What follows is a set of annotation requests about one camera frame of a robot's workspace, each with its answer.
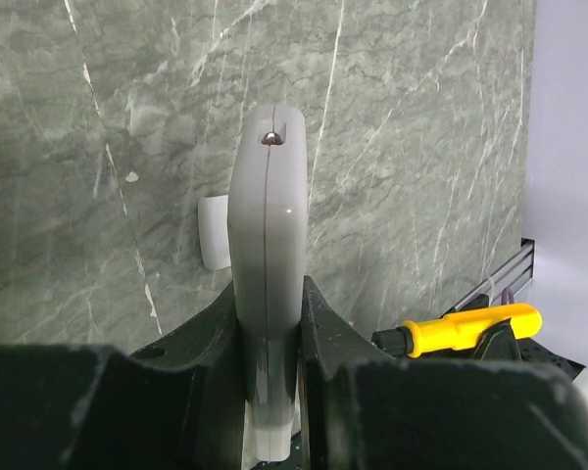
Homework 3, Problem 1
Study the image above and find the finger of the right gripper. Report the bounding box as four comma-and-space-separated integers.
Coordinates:
466, 319, 522, 361

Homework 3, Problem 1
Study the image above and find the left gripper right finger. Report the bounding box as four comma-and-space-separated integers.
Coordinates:
299, 278, 588, 469

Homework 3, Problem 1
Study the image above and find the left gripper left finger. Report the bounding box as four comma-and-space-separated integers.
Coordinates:
0, 288, 245, 469

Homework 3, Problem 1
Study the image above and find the yellow handled screwdriver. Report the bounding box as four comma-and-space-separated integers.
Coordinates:
371, 304, 543, 358

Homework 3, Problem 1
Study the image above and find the white battery cover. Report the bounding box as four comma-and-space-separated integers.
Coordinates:
198, 195, 230, 271

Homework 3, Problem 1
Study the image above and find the white remote control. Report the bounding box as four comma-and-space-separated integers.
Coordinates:
227, 105, 308, 462

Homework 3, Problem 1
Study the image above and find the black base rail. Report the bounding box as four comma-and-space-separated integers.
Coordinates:
447, 239, 535, 313

